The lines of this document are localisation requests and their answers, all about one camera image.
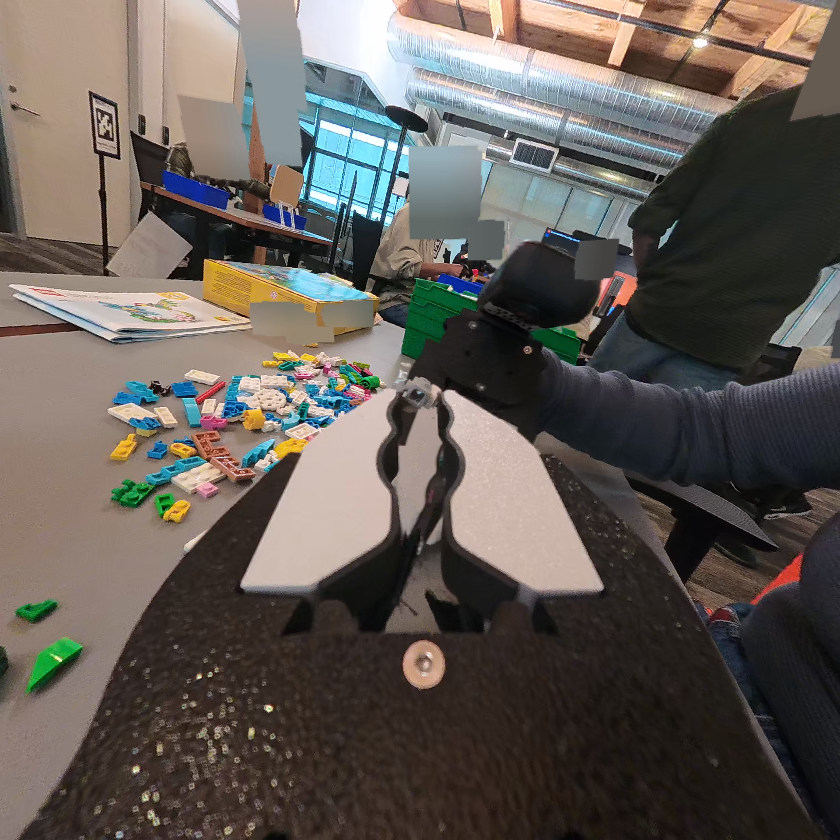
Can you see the white door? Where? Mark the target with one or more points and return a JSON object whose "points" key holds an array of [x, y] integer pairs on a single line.
{"points": [[59, 164]]}

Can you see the stack of green crates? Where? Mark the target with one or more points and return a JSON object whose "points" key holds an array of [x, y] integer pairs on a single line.
{"points": [[426, 321]]}

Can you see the silver air duct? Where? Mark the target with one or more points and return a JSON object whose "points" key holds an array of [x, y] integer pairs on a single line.
{"points": [[525, 59], [492, 98]]}

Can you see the tan board on clear stand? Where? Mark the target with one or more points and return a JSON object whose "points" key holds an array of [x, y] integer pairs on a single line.
{"points": [[287, 184]]}

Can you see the pile of colourful lego pieces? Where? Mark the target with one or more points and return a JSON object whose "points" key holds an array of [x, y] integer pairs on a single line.
{"points": [[269, 400]]}

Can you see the yellow lego box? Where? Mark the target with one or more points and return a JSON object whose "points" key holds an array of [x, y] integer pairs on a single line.
{"points": [[249, 285]]}

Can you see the person's right forearm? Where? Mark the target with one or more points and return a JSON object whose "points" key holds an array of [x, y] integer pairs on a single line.
{"points": [[689, 433]]}

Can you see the black floor lamp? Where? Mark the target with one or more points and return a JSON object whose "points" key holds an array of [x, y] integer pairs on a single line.
{"points": [[407, 118]]}

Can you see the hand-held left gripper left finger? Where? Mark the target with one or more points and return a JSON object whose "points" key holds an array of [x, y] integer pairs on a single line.
{"points": [[328, 512]]}

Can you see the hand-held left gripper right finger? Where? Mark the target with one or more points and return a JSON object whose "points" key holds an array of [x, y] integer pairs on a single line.
{"points": [[512, 512]]}

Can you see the lego instruction booklet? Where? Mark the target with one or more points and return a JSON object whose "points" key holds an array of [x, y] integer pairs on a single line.
{"points": [[131, 312]]}

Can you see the small blue plastic bin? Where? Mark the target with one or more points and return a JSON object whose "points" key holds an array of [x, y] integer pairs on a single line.
{"points": [[292, 220]]}

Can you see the computer monitor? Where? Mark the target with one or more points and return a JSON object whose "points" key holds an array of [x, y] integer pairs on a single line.
{"points": [[617, 295]]}

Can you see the grey white lego assembly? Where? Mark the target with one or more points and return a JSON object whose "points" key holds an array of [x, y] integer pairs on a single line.
{"points": [[418, 394]]}

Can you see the group of green lego pieces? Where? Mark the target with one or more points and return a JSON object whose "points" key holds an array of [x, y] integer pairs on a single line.
{"points": [[52, 659]]}

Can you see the grey tilted board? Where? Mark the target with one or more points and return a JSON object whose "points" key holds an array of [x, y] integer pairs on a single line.
{"points": [[148, 246]]}

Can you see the wooden work table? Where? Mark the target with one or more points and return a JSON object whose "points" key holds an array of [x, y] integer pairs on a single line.
{"points": [[289, 228]]}

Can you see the marker sign on stand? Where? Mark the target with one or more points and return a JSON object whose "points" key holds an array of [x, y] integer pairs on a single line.
{"points": [[105, 124]]}

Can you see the person's blue sweater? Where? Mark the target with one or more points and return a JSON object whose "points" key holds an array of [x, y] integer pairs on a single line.
{"points": [[800, 656]]}

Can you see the small wall vent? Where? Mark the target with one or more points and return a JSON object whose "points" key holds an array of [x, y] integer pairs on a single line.
{"points": [[535, 155]]}

